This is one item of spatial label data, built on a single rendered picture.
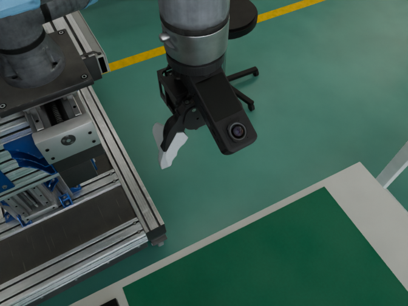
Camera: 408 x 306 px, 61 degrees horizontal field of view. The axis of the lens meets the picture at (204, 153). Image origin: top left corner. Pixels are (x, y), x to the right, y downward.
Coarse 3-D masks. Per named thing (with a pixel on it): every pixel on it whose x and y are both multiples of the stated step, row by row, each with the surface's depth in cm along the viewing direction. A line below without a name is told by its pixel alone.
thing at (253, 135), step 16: (192, 80) 41; (208, 80) 41; (224, 80) 42; (192, 96) 43; (208, 96) 41; (224, 96) 42; (208, 112) 41; (224, 112) 41; (240, 112) 42; (208, 128) 43; (224, 128) 41; (240, 128) 41; (224, 144) 41; (240, 144) 41
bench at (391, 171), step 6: (402, 150) 137; (396, 156) 141; (402, 156) 138; (390, 162) 145; (396, 162) 142; (402, 162) 139; (384, 168) 150; (390, 168) 147; (396, 168) 143; (402, 168) 143; (384, 174) 151; (390, 174) 148; (396, 174) 148; (378, 180) 156; (384, 180) 153; (390, 180) 152; (384, 186) 156
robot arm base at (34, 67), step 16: (32, 48) 75; (48, 48) 79; (0, 64) 78; (16, 64) 76; (32, 64) 77; (48, 64) 79; (64, 64) 84; (16, 80) 79; (32, 80) 79; (48, 80) 81
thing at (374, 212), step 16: (336, 176) 101; (352, 176) 101; (368, 176) 101; (304, 192) 98; (336, 192) 98; (352, 192) 98; (368, 192) 98; (384, 192) 98; (272, 208) 95; (352, 208) 95; (368, 208) 95; (384, 208) 95; (400, 208) 95; (240, 224) 92; (368, 224) 92; (384, 224) 92; (400, 224) 92; (208, 240) 90; (368, 240) 90; (384, 240) 90; (400, 240) 90; (176, 256) 88; (384, 256) 88; (400, 256) 88; (144, 272) 85; (400, 272) 85; (112, 288) 83; (80, 304) 81; (96, 304) 81; (128, 304) 81
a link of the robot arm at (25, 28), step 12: (24, 12) 69; (36, 12) 71; (48, 12) 72; (0, 24) 68; (12, 24) 69; (24, 24) 71; (36, 24) 73; (0, 36) 70; (12, 36) 71; (24, 36) 72; (36, 36) 75; (0, 48) 73; (12, 48) 73
